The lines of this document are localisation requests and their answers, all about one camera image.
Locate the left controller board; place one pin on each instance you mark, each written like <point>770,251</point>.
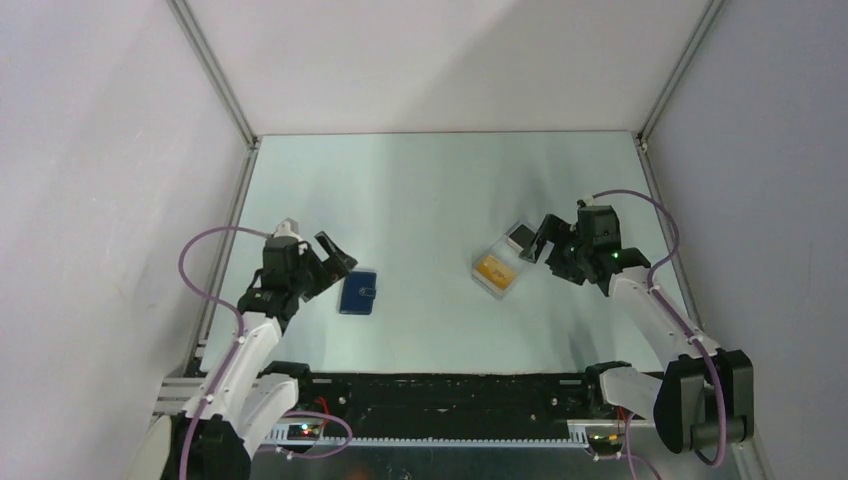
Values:
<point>304,432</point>

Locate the orange card stack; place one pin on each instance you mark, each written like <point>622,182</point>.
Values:
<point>494,274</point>

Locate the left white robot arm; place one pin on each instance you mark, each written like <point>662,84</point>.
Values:
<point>220,428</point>

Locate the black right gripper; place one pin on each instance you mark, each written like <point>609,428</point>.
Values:
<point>550,225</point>

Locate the right controller board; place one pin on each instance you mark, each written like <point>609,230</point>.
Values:
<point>604,441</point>

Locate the clear plastic card tray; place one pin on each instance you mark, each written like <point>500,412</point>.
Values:
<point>510,256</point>

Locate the controller board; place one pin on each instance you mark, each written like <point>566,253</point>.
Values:
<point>604,441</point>
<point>304,432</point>

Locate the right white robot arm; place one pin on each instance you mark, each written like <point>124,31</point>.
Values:
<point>705,397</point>

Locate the blue card holder wallet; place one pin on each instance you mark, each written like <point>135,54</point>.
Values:
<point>358,293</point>

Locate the grey cable duct strip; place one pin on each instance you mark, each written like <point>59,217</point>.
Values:
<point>282,435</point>

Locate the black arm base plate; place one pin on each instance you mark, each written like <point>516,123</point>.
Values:
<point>456,406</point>

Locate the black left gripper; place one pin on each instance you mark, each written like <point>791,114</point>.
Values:
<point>332,269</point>

